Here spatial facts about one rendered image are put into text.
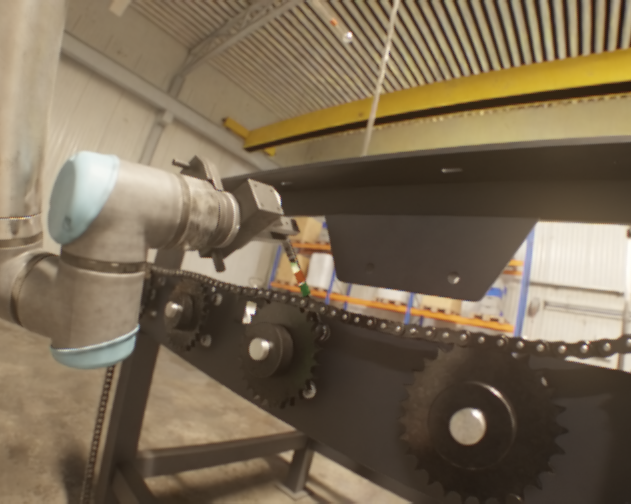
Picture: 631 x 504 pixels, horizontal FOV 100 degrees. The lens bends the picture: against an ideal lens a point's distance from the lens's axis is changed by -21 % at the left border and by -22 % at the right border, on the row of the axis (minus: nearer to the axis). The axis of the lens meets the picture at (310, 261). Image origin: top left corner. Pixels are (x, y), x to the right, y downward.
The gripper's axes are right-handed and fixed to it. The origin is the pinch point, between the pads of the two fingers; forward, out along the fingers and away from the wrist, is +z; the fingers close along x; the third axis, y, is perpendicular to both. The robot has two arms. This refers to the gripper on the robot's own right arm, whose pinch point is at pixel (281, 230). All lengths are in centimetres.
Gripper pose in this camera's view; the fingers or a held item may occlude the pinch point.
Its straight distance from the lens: 55.0
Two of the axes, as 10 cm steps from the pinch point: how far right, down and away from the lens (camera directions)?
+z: 5.5, 0.4, 8.4
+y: 3.6, 8.9, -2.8
